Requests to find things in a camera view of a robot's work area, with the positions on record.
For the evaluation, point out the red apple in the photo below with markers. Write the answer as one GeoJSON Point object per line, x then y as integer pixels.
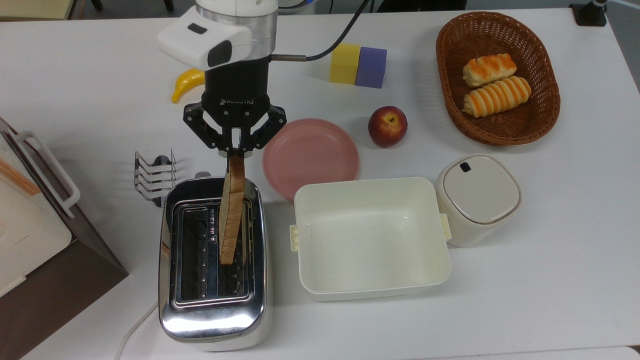
{"type": "Point", "coordinates": [387, 127]}

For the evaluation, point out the yellow banana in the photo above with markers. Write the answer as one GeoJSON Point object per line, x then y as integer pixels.
{"type": "Point", "coordinates": [187, 82]}

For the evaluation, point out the orange glazed bread roll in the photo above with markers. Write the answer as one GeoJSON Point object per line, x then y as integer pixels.
{"type": "Point", "coordinates": [487, 70]}

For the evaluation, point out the cream plastic open box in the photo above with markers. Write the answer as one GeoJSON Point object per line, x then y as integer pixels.
{"type": "Point", "coordinates": [370, 240]}

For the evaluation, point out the striped bread roll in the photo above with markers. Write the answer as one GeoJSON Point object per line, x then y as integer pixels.
{"type": "Point", "coordinates": [495, 97]}

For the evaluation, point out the cream and brown toy oven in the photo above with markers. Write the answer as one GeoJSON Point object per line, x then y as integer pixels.
{"type": "Point", "coordinates": [30, 235]}

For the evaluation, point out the brown bread slice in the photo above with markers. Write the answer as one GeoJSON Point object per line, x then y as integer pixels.
{"type": "Point", "coordinates": [232, 210]}

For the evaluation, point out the purple foam block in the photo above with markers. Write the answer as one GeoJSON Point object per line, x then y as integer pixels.
{"type": "Point", "coordinates": [371, 67]}

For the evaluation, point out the yellow foam block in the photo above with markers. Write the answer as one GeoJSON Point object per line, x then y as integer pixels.
{"type": "Point", "coordinates": [344, 62]}

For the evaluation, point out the pink plate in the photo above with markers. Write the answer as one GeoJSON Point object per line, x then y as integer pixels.
{"type": "Point", "coordinates": [310, 155]}

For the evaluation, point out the cream lidded canister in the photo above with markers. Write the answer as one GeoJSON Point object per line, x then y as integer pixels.
{"type": "Point", "coordinates": [477, 190]}

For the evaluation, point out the light wooden desk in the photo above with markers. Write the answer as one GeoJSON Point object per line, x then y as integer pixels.
{"type": "Point", "coordinates": [30, 7]}

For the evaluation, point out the brown wicker basket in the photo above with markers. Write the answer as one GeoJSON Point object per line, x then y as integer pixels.
{"type": "Point", "coordinates": [450, 105]}

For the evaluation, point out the black camera stand base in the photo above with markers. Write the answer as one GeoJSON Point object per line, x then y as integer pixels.
{"type": "Point", "coordinates": [590, 15]}

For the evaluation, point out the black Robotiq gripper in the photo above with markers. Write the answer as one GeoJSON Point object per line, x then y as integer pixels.
{"type": "Point", "coordinates": [235, 85]}

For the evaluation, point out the silver two-slot toaster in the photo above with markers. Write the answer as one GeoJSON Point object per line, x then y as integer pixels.
{"type": "Point", "coordinates": [215, 320]}

